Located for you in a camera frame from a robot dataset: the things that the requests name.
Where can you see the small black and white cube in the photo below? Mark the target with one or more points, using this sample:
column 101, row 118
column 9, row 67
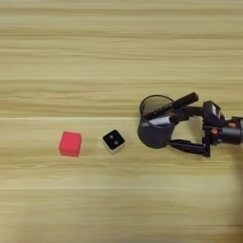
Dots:
column 113, row 140

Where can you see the black mesh pen cup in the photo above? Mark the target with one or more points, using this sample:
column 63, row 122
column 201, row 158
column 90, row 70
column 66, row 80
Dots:
column 155, row 134

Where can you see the red cube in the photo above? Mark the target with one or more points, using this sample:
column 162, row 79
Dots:
column 70, row 144

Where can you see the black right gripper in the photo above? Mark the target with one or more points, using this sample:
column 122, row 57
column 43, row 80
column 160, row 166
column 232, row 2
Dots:
column 231, row 133

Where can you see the long black marker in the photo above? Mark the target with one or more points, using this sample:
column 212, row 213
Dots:
column 172, row 106

